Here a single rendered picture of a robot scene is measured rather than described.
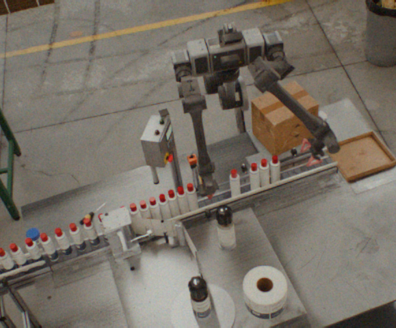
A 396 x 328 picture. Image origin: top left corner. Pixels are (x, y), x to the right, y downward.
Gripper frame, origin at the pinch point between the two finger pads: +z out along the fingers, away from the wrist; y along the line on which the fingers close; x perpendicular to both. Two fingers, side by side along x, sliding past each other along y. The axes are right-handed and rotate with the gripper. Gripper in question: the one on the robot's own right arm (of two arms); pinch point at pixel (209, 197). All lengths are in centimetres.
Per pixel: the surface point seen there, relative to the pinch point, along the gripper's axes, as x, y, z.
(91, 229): 4, -62, -1
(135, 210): 4.4, -38.8, -3.5
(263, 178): 4.8, 32.3, 4.2
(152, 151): 7.2, -22.8, -38.5
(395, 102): 112, 191, 98
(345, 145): 19, 89, 17
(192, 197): 4.3, -8.1, 0.3
